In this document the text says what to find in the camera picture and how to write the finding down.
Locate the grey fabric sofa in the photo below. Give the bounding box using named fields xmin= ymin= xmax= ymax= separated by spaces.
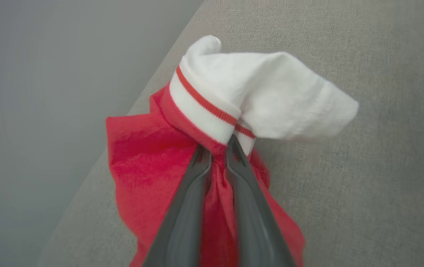
xmin=37 ymin=0 xmax=424 ymax=267

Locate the red and white jersey garment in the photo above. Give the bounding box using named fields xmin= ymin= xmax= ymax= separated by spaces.
xmin=105 ymin=35 xmax=359 ymax=267

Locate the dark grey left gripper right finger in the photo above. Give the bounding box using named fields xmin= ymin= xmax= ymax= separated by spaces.
xmin=226 ymin=135 xmax=297 ymax=267

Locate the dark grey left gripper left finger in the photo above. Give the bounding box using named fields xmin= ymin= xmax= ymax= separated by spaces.
xmin=143 ymin=145 xmax=213 ymax=267

